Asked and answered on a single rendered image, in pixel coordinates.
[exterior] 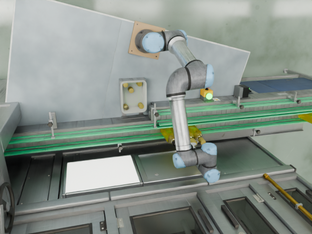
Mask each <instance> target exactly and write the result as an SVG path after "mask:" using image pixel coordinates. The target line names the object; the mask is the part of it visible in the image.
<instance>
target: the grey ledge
mask: <svg viewBox="0 0 312 234"><path fill-rule="evenodd" d="M303 124H304V123H296V124H288V125H280V126H271V127H263V128H257V130H260V134H257V133H256V132H255V136H253V133H254V132H253V131H252V129H246V130H234V131H225V132H217V133H208V134H203V135H202V138H203V139H204V140H205V141H214V140H222V139H230V138H239V137H249V136H250V137H260V136H268V135H275V134H283V133H291V132H299V131H303V130H302V129H303Z"/></svg>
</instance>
